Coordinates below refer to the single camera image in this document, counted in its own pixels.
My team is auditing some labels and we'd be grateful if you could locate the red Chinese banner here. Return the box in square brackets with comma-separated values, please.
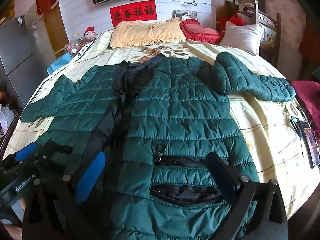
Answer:
[110, 0, 157, 27]

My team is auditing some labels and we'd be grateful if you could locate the grey refrigerator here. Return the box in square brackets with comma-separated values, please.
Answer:
[1, 15, 48, 111]

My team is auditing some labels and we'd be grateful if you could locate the red ruffled cushion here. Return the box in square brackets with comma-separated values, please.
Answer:
[180, 19, 223, 44]

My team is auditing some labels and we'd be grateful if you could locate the white pillow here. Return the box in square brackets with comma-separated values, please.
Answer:
[219, 22, 263, 55]

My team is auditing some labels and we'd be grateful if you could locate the floral cream bedspread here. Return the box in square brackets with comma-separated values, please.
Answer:
[2, 29, 316, 221]

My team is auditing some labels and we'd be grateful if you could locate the pig plush toy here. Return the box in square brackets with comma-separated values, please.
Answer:
[84, 26, 98, 42]

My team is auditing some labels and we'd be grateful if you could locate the dark booklet on bed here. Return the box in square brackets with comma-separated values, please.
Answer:
[290, 116, 319, 168]

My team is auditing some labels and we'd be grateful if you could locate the blue bag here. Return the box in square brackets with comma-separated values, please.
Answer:
[47, 52, 72, 75]

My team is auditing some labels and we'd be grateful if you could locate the green quilted puffer jacket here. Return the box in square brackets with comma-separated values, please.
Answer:
[21, 52, 296, 239]

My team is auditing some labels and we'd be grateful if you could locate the crimson velvet blanket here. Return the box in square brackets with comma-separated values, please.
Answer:
[290, 80, 320, 140]

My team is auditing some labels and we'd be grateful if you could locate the wooden chair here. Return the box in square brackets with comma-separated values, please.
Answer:
[233, 0, 281, 69]

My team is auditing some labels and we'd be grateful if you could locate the framed photo on wall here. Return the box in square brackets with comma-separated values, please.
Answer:
[172, 10, 197, 21]

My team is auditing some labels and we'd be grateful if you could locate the yellow ruffled pillow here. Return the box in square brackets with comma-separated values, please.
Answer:
[110, 18, 187, 48]

